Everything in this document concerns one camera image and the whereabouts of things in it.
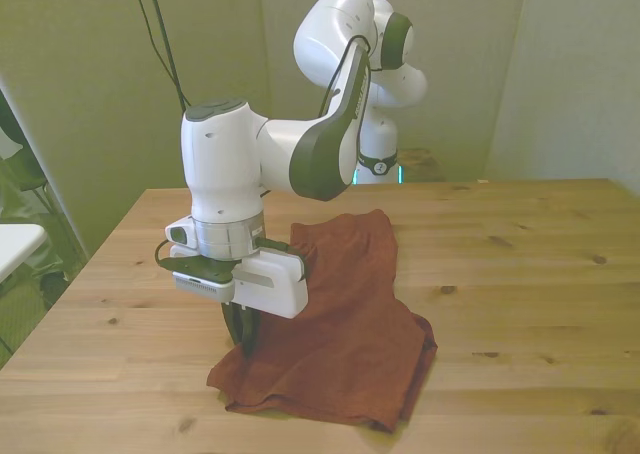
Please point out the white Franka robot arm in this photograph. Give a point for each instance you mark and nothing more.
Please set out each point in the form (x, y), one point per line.
(220, 149)

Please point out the brown wooden stool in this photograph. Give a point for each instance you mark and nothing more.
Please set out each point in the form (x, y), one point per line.
(422, 166)

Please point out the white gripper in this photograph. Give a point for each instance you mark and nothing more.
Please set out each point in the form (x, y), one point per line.
(272, 286)

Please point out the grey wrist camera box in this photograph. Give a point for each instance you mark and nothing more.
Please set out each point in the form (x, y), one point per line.
(200, 286)

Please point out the white slanted frame bar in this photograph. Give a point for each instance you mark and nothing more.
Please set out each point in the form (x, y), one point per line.
(47, 174)

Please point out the rust red shorts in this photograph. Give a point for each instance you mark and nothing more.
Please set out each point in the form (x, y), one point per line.
(340, 349)

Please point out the white side table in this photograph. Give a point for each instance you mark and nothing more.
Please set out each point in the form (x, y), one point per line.
(17, 246)

